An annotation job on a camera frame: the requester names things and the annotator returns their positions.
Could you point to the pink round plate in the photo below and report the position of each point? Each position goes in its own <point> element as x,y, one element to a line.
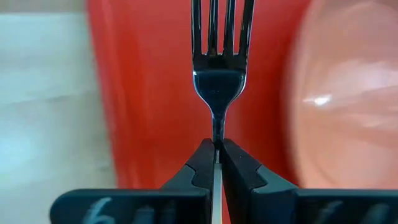
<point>342,93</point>

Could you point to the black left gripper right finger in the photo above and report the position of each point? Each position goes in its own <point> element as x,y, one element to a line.
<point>245,186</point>

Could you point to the red plastic tray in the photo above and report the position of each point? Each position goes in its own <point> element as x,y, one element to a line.
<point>149,93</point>

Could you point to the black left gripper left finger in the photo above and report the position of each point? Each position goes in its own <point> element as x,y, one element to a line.
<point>199,168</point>

